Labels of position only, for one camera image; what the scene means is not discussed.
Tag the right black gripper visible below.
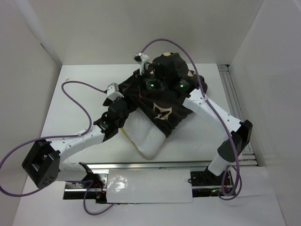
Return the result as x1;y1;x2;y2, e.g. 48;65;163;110
124;67;166;98

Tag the black beige patterned pillowcase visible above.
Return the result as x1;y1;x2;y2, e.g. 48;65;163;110
118;53;208;137

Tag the white pillow yellow edge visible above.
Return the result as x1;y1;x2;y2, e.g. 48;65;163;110
120;109;166;159

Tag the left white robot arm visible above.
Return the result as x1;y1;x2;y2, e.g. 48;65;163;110
22;97;130;189

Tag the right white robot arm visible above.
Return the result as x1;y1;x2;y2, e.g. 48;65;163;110
138;53;253;185

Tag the white cover plate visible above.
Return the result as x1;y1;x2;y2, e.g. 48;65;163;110
106;169;193;204

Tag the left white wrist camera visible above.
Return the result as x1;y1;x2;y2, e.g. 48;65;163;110
106;83;124;101

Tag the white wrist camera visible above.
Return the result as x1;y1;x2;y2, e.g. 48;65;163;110
106;83;124;101
134;53;150;75

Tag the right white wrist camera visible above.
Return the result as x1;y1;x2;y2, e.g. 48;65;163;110
134;53;150;75

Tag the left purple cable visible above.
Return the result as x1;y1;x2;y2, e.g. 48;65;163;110
0;81;118;216

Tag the purple cable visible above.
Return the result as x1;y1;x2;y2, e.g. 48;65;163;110
140;39;242;200
0;81;118;216

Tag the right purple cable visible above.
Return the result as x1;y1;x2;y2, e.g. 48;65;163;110
140;39;242;200

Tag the aluminium side rail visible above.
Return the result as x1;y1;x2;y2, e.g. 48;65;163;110
217;65;258;166

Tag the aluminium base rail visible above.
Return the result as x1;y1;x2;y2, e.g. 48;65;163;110
63;160;258;201

